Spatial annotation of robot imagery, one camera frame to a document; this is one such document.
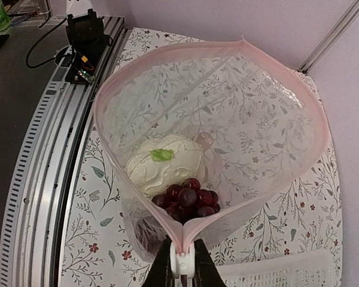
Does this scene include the clear zip top bag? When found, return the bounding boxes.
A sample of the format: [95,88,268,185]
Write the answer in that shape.
[93,40,329,262]

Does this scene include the dark red toy grapes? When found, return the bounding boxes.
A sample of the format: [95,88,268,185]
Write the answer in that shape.
[134,178,221,255]

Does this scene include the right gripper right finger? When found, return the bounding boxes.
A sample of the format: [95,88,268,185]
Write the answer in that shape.
[193,239,226,287]

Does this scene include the left aluminium frame post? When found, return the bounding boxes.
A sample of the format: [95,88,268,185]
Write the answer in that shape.
[298,0,359,75]

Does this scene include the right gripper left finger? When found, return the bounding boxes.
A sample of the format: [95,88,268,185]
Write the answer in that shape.
[143,237,172,287]

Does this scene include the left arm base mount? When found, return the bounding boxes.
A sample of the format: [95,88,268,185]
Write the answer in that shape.
[65,9,113,84]

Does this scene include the white toy cauliflower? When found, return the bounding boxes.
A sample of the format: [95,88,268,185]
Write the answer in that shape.
[126,135,205,199]

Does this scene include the white plastic basket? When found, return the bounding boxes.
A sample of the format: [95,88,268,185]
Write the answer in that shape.
[217,249,342,286]

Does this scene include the front aluminium rail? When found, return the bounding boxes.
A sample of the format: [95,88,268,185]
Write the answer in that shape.
[0,17,125,286]

